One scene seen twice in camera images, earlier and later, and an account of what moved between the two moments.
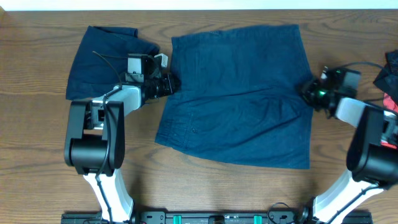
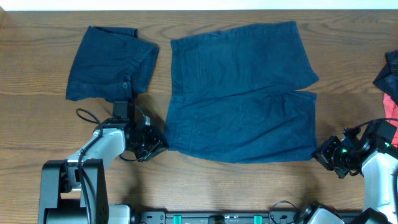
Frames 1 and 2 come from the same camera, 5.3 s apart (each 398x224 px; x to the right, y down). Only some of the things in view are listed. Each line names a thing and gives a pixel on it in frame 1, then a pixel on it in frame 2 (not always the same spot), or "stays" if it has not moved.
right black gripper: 306,93 → 323,155
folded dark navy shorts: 89,76 stays
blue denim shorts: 240,99 stays
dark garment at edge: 387,81 stays
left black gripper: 173,84 → 154,146
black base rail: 209,217 stays
